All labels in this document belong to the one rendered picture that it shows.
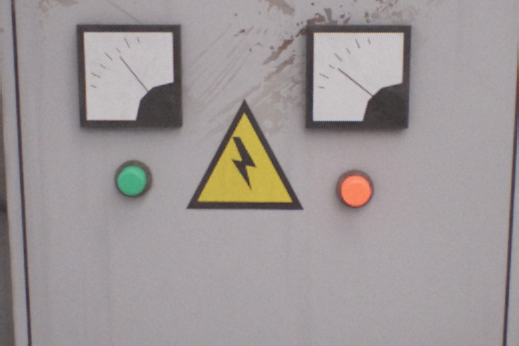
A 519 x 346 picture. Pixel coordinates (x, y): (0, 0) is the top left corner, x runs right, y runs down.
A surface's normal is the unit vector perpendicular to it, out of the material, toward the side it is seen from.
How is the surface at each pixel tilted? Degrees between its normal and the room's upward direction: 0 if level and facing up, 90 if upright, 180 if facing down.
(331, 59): 90
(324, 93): 90
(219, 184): 90
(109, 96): 90
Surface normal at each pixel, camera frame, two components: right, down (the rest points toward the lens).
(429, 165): -0.03, 0.20
